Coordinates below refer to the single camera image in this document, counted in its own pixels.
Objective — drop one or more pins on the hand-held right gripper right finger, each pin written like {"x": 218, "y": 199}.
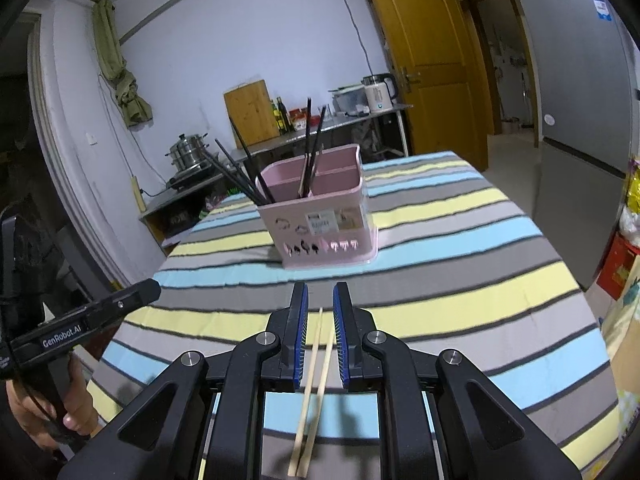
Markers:
{"x": 341, "y": 345}

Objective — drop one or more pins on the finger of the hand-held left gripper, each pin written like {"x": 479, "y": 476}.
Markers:
{"x": 125, "y": 300}

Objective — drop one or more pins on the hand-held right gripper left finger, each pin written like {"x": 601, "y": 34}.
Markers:
{"x": 300, "y": 345}

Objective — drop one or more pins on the wooden chopstick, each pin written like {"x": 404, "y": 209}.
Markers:
{"x": 307, "y": 385}
{"x": 317, "y": 410}

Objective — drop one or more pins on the pink utensil holder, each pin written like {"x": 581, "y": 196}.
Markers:
{"x": 320, "y": 220}

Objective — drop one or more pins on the black chopstick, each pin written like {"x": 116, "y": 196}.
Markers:
{"x": 250, "y": 160}
{"x": 306, "y": 145}
{"x": 225, "y": 175}
{"x": 235, "y": 170}

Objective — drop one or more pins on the person's left hand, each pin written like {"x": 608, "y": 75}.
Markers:
{"x": 82, "y": 405}

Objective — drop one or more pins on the beige power strip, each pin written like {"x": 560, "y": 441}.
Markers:
{"x": 137, "y": 194}

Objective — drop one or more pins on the striped tablecloth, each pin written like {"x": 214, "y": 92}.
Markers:
{"x": 450, "y": 260}

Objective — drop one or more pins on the induction cooker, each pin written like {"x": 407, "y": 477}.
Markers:
{"x": 192, "y": 177}

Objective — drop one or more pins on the stainless steel pot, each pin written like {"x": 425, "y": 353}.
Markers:
{"x": 189, "y": 150}

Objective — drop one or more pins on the wooden cutting board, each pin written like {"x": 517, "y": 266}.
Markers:
{"x": 250, "y": 115}

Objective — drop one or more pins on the red seasoning jars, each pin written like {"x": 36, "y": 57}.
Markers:
{"x": 300, "y": 119}

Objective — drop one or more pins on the dark oil bottles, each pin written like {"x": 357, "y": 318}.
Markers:
{"x": 281, "y": 117}

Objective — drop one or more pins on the green curtain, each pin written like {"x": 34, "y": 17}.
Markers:
{"x": 117, "y": 70}

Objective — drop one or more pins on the clear plastic container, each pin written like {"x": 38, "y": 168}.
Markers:
{"x": 347, "y": 100}

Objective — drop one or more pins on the white electric kettle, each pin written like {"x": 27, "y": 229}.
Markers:
{"x": 379, "y": 94}

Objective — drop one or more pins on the cardboard box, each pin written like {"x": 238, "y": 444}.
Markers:
{"x": 625, "y": 350}

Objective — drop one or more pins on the red box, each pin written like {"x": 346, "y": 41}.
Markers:
{"x": 617, "y": 267}

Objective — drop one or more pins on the yellow wooden door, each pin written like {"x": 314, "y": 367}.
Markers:
{"x": 430, "y": 60}

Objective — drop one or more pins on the white plastic bag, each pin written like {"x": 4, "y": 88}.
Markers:
{"x": 631, "y": 227}

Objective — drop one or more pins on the yellow snack bag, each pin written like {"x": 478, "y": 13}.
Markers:
{"x": 634, "y": 190}

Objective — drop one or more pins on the grey refrigerator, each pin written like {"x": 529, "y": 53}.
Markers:
{"x": 575, "y": 110}

